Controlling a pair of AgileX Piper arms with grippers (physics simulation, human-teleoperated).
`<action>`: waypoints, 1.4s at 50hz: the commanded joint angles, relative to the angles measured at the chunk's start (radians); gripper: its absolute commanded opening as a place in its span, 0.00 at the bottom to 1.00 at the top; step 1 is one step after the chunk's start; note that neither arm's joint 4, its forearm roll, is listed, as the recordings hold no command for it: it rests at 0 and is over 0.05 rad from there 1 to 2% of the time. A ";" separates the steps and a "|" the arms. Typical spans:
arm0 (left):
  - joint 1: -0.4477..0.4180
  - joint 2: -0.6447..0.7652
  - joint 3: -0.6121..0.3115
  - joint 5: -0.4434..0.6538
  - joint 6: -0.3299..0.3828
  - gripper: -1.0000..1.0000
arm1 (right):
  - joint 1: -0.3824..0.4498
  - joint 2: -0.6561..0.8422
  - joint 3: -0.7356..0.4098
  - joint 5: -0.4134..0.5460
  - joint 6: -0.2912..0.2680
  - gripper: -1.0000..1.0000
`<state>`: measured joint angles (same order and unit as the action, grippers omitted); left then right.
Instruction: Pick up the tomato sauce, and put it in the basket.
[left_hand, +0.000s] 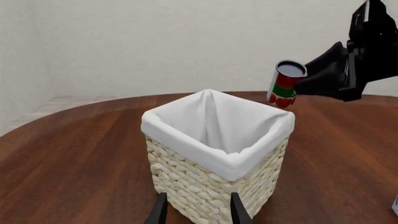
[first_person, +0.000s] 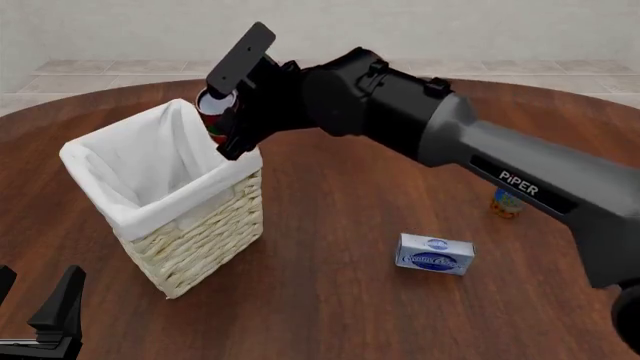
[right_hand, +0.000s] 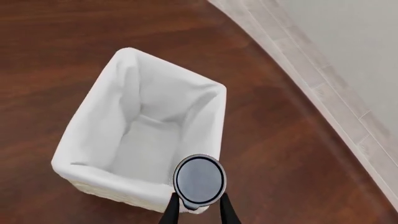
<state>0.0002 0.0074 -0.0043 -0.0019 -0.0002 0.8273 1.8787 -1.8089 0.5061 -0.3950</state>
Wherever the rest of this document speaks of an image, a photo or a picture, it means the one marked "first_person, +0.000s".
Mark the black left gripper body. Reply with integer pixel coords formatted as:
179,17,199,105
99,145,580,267
0,329,84,360

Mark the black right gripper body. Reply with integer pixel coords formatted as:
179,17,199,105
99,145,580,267
215,54,307,162

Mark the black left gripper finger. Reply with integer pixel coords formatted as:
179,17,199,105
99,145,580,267
26,264,88,338
0,264,18,302

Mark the red tomato sauce can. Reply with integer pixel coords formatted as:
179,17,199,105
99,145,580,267
195,87,239,146

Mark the wicker basket with white liner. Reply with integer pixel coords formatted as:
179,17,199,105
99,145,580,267
58,97,265,301

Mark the flat dark plate on stalk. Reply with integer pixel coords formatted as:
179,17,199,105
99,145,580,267
205,21,278,101

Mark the blue-white cream cheese box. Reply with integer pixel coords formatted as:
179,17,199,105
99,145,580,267
395,231,477,279

